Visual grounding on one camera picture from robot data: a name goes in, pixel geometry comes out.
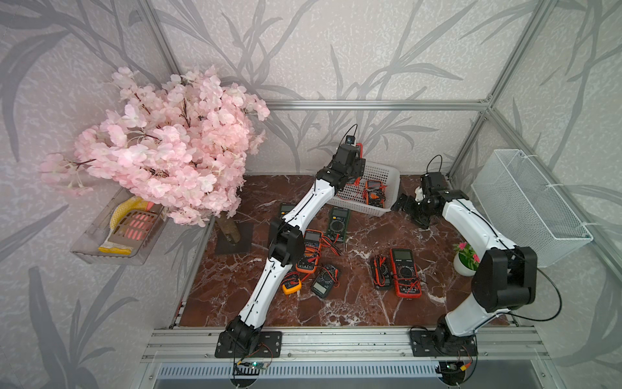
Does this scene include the orange black multimeter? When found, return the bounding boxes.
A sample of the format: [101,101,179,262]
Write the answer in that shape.
[363,180,386,208]

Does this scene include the green multimeter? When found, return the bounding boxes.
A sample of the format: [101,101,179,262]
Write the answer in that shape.
[280,203,296,217]
[326,207,350,243]

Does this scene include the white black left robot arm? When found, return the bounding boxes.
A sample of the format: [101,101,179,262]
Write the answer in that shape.
[226,136,365,348]

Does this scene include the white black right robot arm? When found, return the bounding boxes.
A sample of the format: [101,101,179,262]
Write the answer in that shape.
[391,172,538,345]

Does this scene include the white plastic perforated basket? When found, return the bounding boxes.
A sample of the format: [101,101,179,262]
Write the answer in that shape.
[328,161,400,217]

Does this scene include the large red multimeter right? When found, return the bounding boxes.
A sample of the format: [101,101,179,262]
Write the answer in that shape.
[390,248,422,299]

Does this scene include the orange Victor multimeter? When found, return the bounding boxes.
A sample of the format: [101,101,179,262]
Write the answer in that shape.
[295,230,323,274]

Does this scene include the small black red multimeter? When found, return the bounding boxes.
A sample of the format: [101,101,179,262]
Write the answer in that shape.
[370,255,393,290]

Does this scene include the small dark grey multimeter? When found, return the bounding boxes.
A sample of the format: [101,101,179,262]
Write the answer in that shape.
[311,264,340,299]

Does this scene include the small yellow multimeter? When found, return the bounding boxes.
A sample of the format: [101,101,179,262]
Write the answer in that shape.
[281,272,302,295]

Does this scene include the small potted pink flowers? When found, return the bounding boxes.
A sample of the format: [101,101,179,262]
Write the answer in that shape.
[454,242,481,277]

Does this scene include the pink cherry blossom tree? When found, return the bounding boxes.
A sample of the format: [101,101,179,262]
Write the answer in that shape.
[40,67,270,226]

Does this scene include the yellow item on shelf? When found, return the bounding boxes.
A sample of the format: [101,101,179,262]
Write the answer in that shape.
[109,196,148,232]

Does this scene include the white wire mesh wall basket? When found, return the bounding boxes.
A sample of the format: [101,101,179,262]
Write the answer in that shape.
[471,149,593,268]

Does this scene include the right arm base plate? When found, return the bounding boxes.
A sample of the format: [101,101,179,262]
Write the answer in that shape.
[409,327,478,359]

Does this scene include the tree trunk base plate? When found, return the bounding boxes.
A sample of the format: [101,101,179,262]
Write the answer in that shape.
[215,217,254,255]

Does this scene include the aluminium front rail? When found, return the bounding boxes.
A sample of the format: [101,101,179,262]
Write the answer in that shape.
[140,327,551,363]

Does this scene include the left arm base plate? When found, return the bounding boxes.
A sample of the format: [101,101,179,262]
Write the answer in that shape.
[215,331,283,358]

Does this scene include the clear acrylic wall shelf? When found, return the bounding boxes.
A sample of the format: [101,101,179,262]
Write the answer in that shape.
[70,189,165,266]

